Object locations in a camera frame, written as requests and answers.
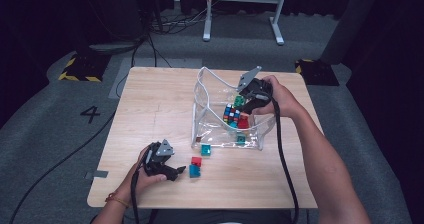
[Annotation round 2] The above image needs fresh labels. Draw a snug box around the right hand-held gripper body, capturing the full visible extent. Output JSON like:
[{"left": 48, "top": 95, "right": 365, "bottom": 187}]
[{"left": 236, "top": 65, "right": 274, "bottom": 110}]

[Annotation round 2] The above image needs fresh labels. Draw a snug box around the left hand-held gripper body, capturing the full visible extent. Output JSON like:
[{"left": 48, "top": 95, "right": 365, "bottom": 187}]
[{"left": 142, "top": 138, "right": 176, "bottom": 177}]

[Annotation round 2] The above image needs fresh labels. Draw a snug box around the blue toy block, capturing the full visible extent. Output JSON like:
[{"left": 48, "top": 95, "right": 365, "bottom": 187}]
[{"left": 188, "top": 164, "right": 202, "bottom": 179}]

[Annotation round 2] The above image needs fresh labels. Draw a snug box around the multicoloured puzzle cube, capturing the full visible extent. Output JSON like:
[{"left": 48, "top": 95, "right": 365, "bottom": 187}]
[{"left": 223, "top": 103, "right": 242, "bottom": 125}]

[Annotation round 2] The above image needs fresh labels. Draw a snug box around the clear plastic bag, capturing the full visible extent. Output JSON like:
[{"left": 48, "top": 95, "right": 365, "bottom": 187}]
[{"left": 190, "top": 66, "right": 277, "bottom": 151}]

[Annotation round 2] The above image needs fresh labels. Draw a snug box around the person's right hand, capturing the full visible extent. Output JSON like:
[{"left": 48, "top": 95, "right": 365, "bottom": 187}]
[{"left": 251, "top": 75, "right": 303, "bottom": 119}]

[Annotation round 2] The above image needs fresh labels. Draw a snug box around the person's left hand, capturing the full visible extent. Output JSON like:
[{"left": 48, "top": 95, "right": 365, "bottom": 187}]
[{"left": 121, "top": 145, "right": 169, "bottom": 202}]

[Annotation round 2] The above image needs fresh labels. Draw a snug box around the black yellow striped base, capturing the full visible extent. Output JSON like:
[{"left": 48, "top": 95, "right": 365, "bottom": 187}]
[
  {"left": 294, "top": 58, "right": 340, "bottom": 87},
  {"left": 58, "top": 52, "right": 111, "bottom": 83}
]

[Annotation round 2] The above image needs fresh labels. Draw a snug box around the grey floor tape strip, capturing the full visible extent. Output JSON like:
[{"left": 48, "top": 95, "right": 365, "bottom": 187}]
[{"left": 84, "top": 169, "right": 110, "bottom": 180}]

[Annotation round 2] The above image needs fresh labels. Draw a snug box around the grey power strip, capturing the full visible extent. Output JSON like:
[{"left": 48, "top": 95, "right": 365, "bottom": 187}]
[{"left": 88, "top": 42, "right": 139, "bottom": 54}]

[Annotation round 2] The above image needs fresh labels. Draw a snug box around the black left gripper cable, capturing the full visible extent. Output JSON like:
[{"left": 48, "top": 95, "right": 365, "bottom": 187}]
[{"left": 130, "top": 150, "right": 141, "bottom": 224}]

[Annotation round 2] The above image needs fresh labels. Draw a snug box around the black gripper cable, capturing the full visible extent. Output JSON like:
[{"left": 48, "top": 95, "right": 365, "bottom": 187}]
[
  {"left": 130, "top": 150, "right": 141, "bottom": 224},
  {"left": 266, "top": 90, "right": 300, "bottom": 224}
]

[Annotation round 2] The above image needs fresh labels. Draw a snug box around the orange beaded bracelet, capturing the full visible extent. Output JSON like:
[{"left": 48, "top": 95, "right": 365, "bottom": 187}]
[{"left": 105, "top": 191, "right": 131, "bottom": 209}]

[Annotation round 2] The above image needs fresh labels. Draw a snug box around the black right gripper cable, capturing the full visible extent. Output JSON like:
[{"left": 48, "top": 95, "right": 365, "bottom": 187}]
[{"left": 266, "top": 90, "right": 300, "bottom": 224}]

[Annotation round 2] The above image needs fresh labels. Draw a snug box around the white metal stand frame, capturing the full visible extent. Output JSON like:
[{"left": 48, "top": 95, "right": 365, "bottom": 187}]
[{"left": 202, "top": 0, "right": 290, "bottom": 46}]

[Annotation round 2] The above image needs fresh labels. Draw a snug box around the long black floor cable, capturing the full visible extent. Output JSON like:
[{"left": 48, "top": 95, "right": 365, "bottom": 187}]
[{"left": 8, "top": 112, "right": 116, "bottom": 224}]

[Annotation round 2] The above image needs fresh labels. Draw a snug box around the tangled floor cable bundle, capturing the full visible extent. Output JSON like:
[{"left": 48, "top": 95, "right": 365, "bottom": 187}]
[{"left": 149, "top": 0, "right": 218, "bottom": 36}]

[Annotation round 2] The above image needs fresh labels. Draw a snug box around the grey upright post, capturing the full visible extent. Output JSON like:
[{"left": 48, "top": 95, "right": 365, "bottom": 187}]
[{"left": 319, "top": 0, "right": 383, "bottom": 65}]

